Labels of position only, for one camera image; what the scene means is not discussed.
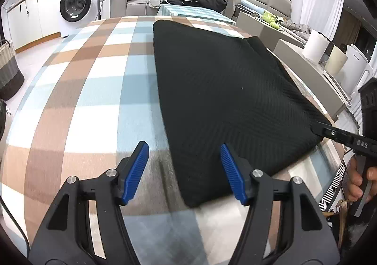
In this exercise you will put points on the light blue pillow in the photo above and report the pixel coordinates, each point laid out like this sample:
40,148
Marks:
250,5

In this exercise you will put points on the white air purifier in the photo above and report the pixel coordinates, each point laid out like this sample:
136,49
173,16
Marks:
356,62

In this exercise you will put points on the woven laundry basket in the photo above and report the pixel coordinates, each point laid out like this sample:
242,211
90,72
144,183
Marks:
10,76

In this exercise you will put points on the brown blue checked blanket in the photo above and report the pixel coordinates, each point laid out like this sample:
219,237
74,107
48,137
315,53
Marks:
88,91

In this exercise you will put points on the black white striped bag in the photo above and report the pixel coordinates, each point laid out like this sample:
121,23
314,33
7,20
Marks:
332,191

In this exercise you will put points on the black knit sweater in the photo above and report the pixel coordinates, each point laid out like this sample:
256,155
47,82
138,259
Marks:
221,91

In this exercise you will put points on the large grey box cabinet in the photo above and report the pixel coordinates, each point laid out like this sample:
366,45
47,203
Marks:
288,47

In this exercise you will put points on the white curtain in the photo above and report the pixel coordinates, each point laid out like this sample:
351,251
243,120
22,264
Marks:
321,0

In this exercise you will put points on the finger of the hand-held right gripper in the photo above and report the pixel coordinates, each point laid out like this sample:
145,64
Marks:
332,134

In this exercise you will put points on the white washing machine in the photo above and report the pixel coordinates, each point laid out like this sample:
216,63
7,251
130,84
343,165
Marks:
76,6

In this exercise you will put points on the white paper towel roll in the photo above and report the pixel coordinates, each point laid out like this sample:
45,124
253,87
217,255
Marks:
315,47

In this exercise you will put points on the cream paper roll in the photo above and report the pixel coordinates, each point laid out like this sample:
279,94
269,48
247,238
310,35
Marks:
335,60

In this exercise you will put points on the teal checked small table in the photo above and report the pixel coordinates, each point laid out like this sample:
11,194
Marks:
191,12

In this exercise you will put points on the white kitchen base cabinets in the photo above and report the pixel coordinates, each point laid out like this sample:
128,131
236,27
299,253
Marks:
29,18

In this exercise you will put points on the person's right hand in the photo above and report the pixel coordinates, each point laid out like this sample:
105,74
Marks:
353,179

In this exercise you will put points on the green plush toy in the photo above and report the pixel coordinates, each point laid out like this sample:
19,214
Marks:
269,18

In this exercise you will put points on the grey bedding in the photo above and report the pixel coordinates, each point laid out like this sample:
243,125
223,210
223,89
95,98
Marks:
297,28

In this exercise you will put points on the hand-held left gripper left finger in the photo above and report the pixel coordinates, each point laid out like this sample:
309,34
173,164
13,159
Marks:
134,176

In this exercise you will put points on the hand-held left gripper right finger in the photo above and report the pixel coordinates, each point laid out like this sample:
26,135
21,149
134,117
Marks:
232,176

